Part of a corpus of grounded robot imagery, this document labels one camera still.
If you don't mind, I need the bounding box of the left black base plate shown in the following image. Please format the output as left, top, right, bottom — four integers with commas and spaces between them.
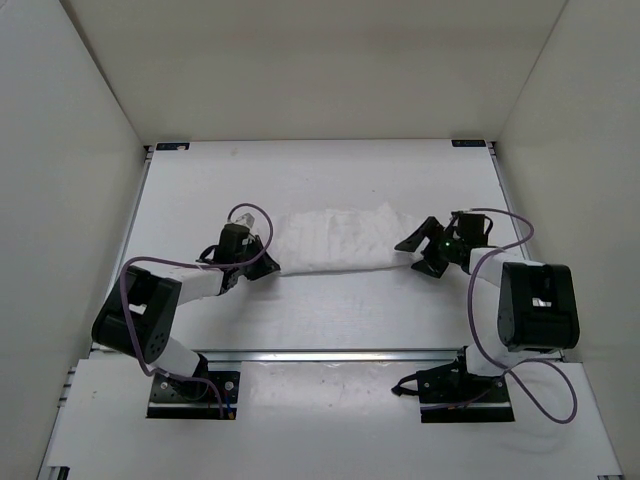
146, 366, 241, 421

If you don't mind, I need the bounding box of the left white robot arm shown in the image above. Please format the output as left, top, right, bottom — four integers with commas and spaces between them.
91, 223, 280, 398

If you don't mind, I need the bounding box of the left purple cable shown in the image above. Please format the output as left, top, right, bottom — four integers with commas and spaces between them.
118, 202, 275, 419

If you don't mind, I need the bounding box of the right blue corner label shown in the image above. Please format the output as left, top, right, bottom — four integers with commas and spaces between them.
451, 139, 486, 148

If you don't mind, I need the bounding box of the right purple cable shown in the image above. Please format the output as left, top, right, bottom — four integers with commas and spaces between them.
449, 207, 579, 425

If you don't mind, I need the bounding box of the purple cable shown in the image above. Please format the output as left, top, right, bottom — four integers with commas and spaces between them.
118, 202, 275, 419
449, 207, 579, 425

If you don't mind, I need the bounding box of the blue corner label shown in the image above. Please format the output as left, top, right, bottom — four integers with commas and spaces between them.
155, 142, 190, 151
451, 139, 486, 148

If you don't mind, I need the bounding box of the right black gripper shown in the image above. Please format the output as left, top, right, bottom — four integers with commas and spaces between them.
395, 218, 462, 278

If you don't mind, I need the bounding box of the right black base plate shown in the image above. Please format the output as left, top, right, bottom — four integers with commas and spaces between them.
391, 365, 515, 424

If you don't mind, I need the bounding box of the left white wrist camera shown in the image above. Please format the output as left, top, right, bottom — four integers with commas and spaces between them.
232, 213, 255, 230

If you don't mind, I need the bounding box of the white pleated skirt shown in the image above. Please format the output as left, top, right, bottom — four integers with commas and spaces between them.
267, 203, 423, 276

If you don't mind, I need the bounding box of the left blue corner label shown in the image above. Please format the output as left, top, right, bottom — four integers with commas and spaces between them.
155, 142, 190, 151

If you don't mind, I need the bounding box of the aluminium front rail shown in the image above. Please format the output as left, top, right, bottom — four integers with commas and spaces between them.
203, 349, 457, 363

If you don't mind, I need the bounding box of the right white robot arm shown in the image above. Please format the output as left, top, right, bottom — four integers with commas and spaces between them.
394, 208, 580, 401

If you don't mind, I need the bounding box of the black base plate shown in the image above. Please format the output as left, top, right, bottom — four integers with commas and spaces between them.
391, 365, 515, 424
146, 366, 241, 421

